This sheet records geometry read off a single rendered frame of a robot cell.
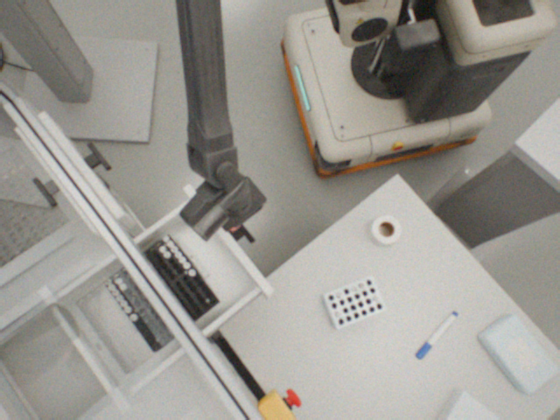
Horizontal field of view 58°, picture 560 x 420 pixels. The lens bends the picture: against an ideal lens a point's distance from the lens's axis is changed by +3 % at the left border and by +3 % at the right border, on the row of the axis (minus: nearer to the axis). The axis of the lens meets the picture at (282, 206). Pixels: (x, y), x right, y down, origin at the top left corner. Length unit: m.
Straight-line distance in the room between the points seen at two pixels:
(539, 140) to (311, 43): 0.92
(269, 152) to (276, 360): 1.10
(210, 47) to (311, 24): 1.30
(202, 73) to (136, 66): 1.51
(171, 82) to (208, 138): 1.47
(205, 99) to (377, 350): 0.71
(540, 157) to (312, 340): 0.74
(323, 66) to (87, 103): 0.96
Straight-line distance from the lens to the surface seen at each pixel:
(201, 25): 0.74
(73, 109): 2.22
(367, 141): 1.83
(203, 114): 0.77
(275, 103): 2.16
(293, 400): 1.05
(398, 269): 1.23
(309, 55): 1.95
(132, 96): 2.20
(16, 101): 1.16
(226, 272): 1.11
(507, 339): 1.26
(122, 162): 2.13
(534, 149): 1.44
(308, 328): 1.18
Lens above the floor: 1.94
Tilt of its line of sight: 75 degrees down
